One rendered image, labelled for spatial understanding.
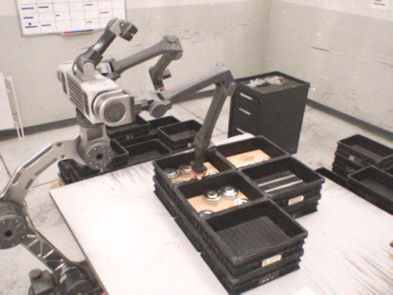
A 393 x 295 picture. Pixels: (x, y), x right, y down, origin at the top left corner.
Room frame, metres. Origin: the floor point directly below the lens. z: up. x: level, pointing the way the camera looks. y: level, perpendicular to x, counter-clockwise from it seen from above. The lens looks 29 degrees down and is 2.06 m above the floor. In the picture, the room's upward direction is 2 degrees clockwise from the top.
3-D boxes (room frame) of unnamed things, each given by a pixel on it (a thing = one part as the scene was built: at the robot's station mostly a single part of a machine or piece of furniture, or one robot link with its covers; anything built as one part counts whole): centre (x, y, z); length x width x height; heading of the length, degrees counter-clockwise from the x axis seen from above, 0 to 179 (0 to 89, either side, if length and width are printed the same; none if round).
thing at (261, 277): (1.37, -0.29, 0.76); 0.40 x 0.30 x 0.12; 119
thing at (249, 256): (1.37, -0.29, 0.92); 0.40 x 0.30 x 0.02; 119
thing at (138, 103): (1.50, 0.25, 1.45); 0.09 x 0.08 x 0.12; 35
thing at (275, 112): (3.57, -0.72, 0.45); 0.60 x 0.45 x 0.90; 125
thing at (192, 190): (1.63, -0.15, 0.87); 0.40 x 0.30 x 0.11; 119
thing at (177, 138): (3.07, 0.09, 0.37); 0.40 x 0.30 x 0.45; 125
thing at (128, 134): (3.17, 0.64, 0.37); 0.40 x 0.30 x 0.45; 125
